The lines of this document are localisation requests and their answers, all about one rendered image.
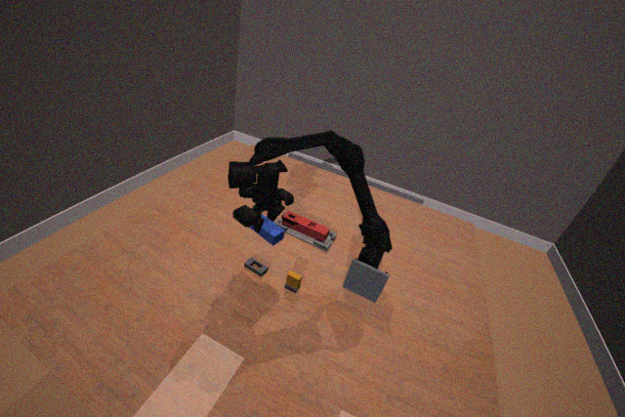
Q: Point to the yellow rectangular block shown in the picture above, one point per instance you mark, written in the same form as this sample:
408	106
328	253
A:
293	279

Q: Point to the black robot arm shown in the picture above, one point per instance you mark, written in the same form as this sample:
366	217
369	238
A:
350	157

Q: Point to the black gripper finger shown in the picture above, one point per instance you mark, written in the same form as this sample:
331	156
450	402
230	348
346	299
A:
259	225
274	212

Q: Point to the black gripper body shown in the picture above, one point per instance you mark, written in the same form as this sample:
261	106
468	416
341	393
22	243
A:
264	200

